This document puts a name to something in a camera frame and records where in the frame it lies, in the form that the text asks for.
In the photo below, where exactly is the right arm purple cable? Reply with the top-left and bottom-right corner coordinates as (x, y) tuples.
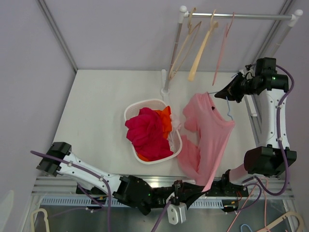
(238, 63), (295, 213)

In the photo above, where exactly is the magenta t shirt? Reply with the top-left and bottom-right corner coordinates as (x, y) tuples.
(125, 107), (173, 157)

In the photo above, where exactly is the metal clothes rack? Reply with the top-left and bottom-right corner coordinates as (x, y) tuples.
(161, 0), (303, 99)

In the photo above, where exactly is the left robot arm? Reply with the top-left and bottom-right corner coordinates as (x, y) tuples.
(32, 142), (205, 216)

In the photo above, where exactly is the beige hanger of white shirt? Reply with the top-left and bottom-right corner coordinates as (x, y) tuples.
(168, 7), (201, 80)

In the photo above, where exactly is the pink hanger on floor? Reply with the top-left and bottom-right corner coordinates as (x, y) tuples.
(226, 176), (270, 232)

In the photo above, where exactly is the beige hanger on floor left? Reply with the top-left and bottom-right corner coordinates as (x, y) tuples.
(31, 208), (51, 232)

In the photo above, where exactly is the blue wire hanger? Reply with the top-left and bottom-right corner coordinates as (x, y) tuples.
(209, 73), (238, 120)

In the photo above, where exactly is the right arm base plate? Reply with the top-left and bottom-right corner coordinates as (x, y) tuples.
(205, 180), (249, 213)

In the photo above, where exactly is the pink garment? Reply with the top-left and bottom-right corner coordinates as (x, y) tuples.
(177, 92), (235, 192)

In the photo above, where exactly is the white perforated plastic basket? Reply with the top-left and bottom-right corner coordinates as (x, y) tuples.
(124, 99), (183, 164)

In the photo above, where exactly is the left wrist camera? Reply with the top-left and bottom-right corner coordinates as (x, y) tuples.
(167, 203), (187, 225)

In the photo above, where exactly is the beige hanger on floor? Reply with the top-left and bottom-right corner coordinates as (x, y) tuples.
(255, 211), (305, 232)
(31, 208), (51, 232)

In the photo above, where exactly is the beige hanger on floor right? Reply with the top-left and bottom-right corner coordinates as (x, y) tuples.
(255, 211), (305, 232)

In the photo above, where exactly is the beige hanger of orange shirt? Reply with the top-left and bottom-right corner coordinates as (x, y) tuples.
(188, 9), (218, 82)

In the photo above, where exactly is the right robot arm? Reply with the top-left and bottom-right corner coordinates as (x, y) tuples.
(214, 57), (297, 196)

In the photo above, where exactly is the pink hanger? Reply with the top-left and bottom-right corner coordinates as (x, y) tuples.
(226, 176), (270, 232)
(212, 12), (235, 85)

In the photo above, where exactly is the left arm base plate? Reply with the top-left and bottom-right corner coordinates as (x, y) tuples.
(75, 186), (109, 208)

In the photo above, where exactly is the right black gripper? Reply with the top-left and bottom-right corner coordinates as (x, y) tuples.
(215, 72), (258, 103)

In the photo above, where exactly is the orange t shirt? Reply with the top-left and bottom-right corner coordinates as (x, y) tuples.
(138, 106), (172, 162)

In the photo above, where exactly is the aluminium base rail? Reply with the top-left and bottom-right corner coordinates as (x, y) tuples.
(31, 176), (295, 209)

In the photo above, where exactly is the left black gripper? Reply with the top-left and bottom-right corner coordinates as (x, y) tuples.
(139, 182), (209, 214)

